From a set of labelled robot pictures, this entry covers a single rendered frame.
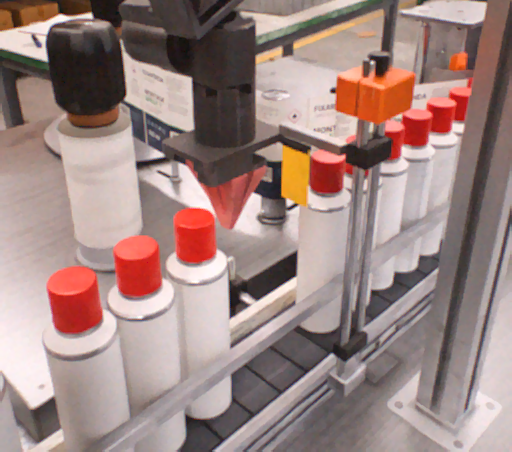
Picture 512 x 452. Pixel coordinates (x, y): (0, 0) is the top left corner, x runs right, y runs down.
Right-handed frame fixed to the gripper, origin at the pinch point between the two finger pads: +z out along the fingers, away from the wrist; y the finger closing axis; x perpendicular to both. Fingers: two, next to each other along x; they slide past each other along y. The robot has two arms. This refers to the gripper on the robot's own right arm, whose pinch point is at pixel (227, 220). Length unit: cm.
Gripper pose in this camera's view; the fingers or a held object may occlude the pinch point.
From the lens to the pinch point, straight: 60.4
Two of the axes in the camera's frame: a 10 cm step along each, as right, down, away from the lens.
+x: 7.2, 3.3, -6.1
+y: -7.0, 3.4, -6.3
